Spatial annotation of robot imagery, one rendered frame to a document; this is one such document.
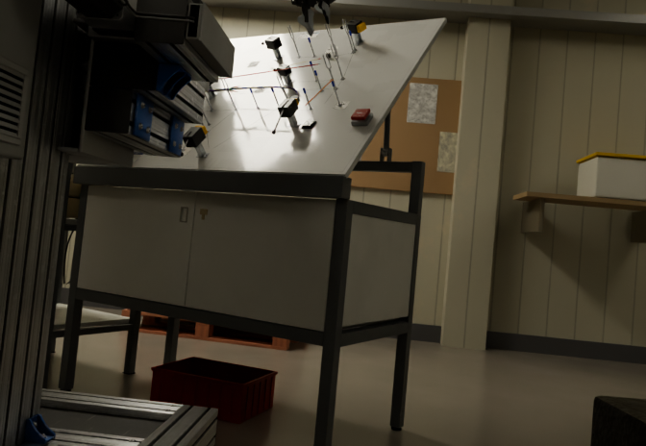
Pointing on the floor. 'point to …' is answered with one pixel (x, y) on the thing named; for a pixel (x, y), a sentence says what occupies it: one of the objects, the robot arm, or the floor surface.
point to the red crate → (214, 386)
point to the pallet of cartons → (210, 333)
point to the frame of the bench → (332, 339)
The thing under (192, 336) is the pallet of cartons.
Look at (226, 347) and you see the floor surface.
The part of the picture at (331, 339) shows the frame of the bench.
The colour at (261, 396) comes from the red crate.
